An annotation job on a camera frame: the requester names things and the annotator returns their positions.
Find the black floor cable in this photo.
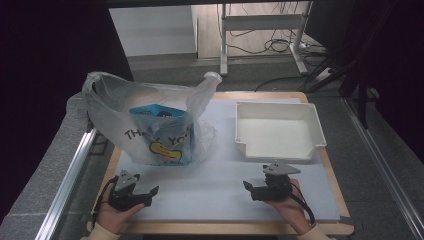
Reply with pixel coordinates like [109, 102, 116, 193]
[254, 75, 313, 93]

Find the white plastic tray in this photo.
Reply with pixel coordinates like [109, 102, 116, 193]
[234, 101, 328, 163]

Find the white metal desk frame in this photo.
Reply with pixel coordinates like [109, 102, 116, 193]
[219, 1, 310, 76]

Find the blue food pouch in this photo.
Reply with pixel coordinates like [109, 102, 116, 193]
[129, 103, 196, 167]

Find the dark curtain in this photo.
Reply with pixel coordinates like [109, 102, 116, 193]
[305, 0, 424, 164]
[0, 0, 135, 223]

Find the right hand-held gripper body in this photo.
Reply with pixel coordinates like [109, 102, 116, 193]
[251, 162, 301, 203]

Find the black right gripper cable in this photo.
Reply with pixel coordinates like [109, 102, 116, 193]
[288, 183, 316, 226]

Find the white printed plastic bag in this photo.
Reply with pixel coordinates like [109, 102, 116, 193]
[81, 70, 223, 167]

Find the person's right hand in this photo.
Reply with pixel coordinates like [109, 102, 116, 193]
[266, 179, 315, 236]

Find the tangle of black floor cables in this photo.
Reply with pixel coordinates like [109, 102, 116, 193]
[229, 2, 328, 57]

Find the pale blue foam mat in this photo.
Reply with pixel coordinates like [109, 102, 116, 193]
[118, 97, 342, 223]

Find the person's left hand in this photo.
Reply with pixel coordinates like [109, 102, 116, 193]
[95, 194, 146, 235]

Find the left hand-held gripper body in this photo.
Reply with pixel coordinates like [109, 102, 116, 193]
[108, 169, 153, 212]

